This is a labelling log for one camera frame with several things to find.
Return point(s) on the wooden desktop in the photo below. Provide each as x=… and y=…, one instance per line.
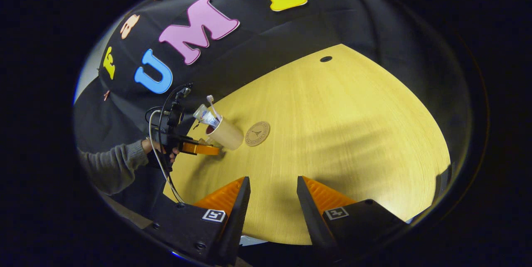
x=332, y=134

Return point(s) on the beige cup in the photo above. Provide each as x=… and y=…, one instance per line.
x=228, y=135

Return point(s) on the round brown coaster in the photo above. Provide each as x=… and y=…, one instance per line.
x=257, y=133

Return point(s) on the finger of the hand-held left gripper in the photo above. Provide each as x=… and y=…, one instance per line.
x=199, y=149

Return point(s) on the white toothpaste tube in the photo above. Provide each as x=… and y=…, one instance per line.
x=204, y=115

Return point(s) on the black backdrop cloth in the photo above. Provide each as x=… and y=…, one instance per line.
x=257, y=47

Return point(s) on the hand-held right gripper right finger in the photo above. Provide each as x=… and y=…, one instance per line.
x=309, y=213

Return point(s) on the white toothbrush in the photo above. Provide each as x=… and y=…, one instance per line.
x=213, y=107

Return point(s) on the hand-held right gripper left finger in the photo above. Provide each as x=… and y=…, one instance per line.
x=237, y=217

